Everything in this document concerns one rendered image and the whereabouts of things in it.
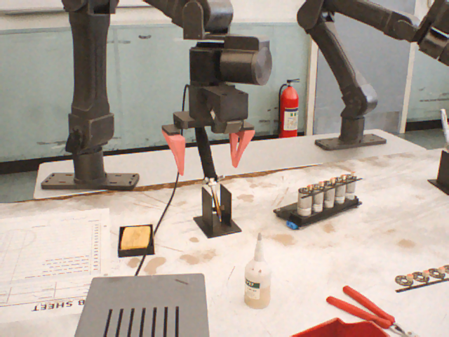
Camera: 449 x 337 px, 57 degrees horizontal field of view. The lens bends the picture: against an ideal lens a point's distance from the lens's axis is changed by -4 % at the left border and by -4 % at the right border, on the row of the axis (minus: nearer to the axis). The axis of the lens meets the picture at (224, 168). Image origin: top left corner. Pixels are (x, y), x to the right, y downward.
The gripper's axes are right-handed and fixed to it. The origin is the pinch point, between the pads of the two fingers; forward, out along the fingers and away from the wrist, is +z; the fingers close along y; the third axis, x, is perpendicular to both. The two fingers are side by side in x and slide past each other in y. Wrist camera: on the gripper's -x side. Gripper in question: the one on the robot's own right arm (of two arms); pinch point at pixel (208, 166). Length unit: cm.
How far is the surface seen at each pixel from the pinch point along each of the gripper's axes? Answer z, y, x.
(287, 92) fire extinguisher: 38, 152, 226
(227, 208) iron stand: 6.1, 1.4, -4.9
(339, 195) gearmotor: 5.7, 21.5, -8.4
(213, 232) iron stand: 9.0, -1.7, -6.6
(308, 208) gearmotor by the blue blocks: 5.9, 13.9, -10.2
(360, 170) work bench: 9.4, 40.1, 7.5
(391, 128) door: 79, 269, 228
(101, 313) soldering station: -0.2, -22.5, -32.0
